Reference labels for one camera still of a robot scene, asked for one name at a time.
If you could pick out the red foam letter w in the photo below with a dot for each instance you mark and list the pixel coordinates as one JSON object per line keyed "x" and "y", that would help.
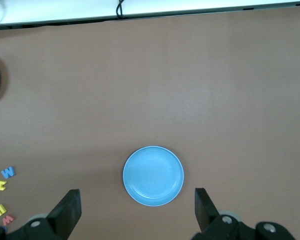
{"x": 8, "y": 220}

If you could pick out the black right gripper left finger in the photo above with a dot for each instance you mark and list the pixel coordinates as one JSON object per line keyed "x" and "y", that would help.
{"x": 65, "y": 212}

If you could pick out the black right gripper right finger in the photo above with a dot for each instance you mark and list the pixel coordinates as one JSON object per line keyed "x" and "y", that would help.
{"x": 205, "y": 212}

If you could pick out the blue round plate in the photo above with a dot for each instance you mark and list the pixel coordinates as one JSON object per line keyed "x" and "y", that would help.
{"x": 152, "y": 175}

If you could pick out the black table edge rail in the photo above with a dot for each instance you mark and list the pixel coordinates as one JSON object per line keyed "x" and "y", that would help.
{"x": 40, "y": 24}

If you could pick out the blue foam letter m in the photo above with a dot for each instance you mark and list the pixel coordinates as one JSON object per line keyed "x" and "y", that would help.
{"x": 5, "y": 228}
{"x": 8, "y": 173}

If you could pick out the yellow foam letter H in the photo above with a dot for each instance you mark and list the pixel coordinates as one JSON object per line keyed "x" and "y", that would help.
{"x": 0, "y": 185}

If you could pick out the brown table mat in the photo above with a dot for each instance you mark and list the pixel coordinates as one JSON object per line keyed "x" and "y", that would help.
{"x": 165, "y": 87}

